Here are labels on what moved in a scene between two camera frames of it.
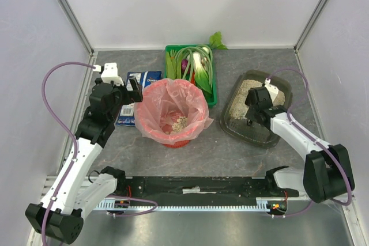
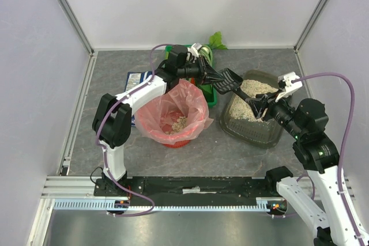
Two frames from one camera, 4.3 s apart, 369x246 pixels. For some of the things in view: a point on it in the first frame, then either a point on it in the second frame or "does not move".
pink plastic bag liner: x=165 y=100 does not move
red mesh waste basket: x=172 y=112 does not move
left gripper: x=127 y=92 → x=202 y=68
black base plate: x=199 y=188 does not move
